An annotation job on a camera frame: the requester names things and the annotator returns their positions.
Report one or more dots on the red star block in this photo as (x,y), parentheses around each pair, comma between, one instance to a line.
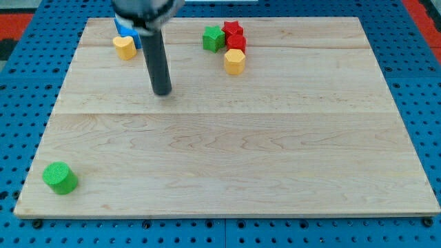
(232,28)

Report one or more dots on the blue block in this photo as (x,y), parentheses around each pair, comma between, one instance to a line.
(126,32)

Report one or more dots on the wooden board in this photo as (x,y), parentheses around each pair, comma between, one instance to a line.
(308,130)

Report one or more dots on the yellow hexagon block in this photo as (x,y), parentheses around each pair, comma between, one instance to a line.
(234,61)

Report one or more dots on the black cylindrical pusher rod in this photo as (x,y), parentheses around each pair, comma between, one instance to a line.
(156,62)

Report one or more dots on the yellow heart block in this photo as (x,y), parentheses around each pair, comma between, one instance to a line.
(125,47)

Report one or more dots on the dark round robot end effector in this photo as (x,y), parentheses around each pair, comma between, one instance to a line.
(145,16)

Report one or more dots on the green star block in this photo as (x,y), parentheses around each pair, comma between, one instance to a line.
(213,38)

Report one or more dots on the red cylinder block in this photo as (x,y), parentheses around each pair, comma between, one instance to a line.
(237,41)

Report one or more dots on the green cylinder block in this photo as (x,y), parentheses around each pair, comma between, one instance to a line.
(60,178)

